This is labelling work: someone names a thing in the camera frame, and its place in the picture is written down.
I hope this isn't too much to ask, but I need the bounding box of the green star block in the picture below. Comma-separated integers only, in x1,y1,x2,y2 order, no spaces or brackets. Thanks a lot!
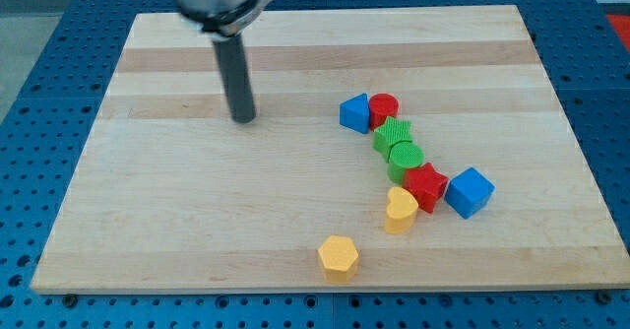
372,116,413,163

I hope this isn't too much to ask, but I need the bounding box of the wooden board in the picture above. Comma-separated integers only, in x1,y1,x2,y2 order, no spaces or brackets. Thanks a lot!
31,5,629,295

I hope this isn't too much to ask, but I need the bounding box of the yellow hexagon block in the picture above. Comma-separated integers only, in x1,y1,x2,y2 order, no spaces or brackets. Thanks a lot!
317,234,360,284

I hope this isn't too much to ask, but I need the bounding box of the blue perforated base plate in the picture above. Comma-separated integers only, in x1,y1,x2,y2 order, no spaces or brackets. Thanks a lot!
1,0,629,328

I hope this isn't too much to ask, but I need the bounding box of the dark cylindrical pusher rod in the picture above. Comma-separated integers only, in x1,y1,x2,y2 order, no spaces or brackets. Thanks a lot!
213,34,256,123

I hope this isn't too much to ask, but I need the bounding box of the green circle block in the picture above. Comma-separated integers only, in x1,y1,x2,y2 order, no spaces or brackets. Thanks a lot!
387,142,424,184

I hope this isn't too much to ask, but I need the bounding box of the blue cube block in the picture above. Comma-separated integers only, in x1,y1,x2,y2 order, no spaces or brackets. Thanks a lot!
444,167,495,220

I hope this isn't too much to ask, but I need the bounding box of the blue triangle block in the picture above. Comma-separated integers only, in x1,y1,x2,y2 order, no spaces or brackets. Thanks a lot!
339,94,370,134

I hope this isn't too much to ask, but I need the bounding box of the yellow heart block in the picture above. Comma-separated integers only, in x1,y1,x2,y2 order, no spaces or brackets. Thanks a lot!
384,186,418,234

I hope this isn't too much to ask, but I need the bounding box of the red star block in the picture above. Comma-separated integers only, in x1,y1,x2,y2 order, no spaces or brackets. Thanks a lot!
403,163,449,214

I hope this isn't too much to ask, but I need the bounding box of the red circle block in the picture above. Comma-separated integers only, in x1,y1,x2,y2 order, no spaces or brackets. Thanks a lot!
368,93,400,130

